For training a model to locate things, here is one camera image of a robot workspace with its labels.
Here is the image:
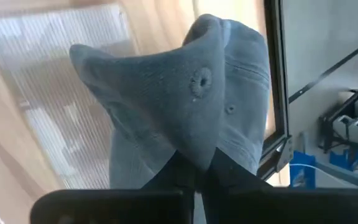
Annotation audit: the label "black aluminium table frame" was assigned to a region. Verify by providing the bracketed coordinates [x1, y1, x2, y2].
[255, 0, 292, 181]

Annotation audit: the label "black floor strip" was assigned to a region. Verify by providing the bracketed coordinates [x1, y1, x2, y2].
[288, 34, 358, 104]

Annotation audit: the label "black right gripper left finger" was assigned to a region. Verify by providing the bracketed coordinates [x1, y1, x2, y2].
[30, 150, 198, 224]

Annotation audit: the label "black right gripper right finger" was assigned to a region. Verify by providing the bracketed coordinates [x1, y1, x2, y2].
[201, 148, 358, 224]

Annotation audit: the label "blue box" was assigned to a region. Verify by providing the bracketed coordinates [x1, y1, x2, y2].
[288, 150, 317, 189]

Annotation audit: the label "grey metal bar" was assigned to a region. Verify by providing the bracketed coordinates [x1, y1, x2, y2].
[315, 161, 358, 190]

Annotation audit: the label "white cable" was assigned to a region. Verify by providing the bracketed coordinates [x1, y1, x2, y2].
[288, 162, 334, 179]

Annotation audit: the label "blue denim cap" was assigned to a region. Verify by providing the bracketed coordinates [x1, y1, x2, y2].
[69, 13, 272, 190]

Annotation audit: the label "black rack with grey boxes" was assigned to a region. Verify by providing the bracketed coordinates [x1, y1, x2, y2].
[318, 88, 358, 156]

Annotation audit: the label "white ribbed plastic basket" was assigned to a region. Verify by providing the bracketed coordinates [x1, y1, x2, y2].
[0, 2, 138, 190]

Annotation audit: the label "silver corner bracket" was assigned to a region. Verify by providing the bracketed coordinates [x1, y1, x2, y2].
[274, 135, 294, 174]

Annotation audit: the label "small blue object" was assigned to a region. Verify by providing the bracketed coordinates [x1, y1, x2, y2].
[329, 147, 358, 171]

